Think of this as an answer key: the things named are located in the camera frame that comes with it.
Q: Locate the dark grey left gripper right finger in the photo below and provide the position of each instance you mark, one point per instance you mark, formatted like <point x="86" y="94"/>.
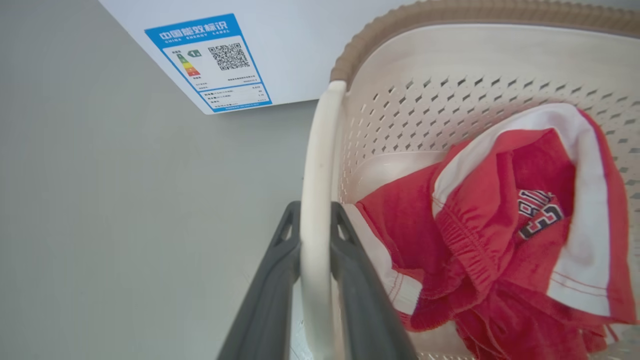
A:
<point x="367" y="310"/>

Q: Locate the blue energy label sticker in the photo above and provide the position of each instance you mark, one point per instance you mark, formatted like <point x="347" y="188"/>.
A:
<point x="210" y="62"/>

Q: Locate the white washing machine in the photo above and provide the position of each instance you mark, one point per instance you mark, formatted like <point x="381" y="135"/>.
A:
<point x="290" y="45"/>

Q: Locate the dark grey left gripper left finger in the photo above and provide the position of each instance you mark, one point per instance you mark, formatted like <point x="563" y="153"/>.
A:
<point x="265" y="305"/>

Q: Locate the red and white sports garment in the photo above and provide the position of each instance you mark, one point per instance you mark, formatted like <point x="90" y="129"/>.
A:
<point x="505" y="235"/>

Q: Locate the cream plastic laundry basket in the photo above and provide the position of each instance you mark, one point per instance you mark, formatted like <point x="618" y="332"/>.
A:
<point x="400" y="125"/>

